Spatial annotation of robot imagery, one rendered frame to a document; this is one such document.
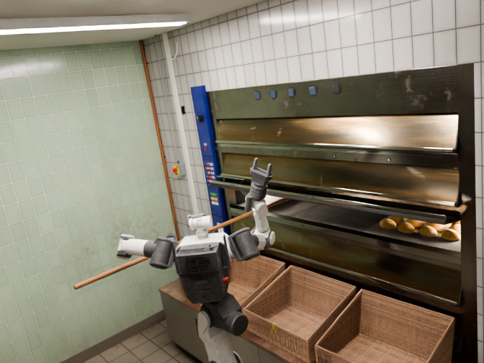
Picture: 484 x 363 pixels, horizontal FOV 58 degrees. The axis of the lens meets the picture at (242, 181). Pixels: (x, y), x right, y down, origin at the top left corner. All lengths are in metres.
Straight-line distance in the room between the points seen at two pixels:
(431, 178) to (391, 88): 0.49
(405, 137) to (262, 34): 1.12
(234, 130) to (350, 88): 1.07
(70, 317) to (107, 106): 1.79
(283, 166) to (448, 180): 1.09
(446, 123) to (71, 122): 2.76
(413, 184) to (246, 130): 1.27
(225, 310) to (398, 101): 1.36
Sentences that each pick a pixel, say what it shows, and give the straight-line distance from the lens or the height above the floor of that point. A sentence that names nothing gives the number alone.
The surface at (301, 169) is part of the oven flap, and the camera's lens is 2.81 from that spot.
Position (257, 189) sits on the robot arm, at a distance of 2.24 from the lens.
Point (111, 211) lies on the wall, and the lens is 3.96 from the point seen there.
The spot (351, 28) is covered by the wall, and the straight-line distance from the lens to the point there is 2.44.
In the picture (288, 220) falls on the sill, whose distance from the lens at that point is 3.02.
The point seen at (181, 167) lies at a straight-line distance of 3.84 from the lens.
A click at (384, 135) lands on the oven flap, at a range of 2.38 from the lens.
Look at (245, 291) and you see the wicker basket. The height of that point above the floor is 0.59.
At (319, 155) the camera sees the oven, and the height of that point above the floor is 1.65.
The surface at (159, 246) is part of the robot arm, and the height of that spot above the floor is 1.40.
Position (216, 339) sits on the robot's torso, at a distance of 2.50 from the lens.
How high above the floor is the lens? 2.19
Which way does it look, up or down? 14 degrees down
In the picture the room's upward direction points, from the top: 8 degrees counter-clockwise
